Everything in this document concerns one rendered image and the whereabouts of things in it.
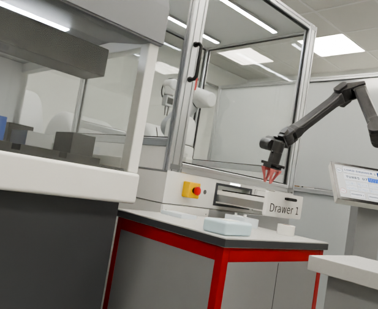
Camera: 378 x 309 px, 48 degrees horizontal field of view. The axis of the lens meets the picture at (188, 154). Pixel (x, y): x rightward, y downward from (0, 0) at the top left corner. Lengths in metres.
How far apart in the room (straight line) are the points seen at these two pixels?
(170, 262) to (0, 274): 0.52
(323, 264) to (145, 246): 0.65
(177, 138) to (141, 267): 0.62
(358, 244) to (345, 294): 1.68
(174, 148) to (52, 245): 0.74
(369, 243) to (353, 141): 1.12
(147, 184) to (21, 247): 0.77
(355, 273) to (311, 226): 2.70
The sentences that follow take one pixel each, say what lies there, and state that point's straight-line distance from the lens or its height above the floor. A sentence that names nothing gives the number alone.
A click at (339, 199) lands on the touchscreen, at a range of 2.72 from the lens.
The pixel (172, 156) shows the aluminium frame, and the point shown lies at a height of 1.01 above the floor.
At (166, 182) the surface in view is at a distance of 1.87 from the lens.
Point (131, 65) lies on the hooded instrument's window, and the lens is 1.46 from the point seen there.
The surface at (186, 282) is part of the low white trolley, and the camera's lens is 1.41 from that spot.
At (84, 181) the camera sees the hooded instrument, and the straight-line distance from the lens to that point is 1.35.
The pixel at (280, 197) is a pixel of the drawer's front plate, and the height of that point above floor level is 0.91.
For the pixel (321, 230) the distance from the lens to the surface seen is 3.81.
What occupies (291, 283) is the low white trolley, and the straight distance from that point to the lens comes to 1.64.
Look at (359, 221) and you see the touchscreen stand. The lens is 2.89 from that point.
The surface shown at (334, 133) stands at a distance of 3.87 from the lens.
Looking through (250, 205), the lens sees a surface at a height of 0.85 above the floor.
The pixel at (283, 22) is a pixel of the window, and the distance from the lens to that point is 2.60.
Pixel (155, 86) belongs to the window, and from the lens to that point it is 2.10.
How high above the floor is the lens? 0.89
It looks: 4 degrees up
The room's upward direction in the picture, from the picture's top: 9 degrees clockwise
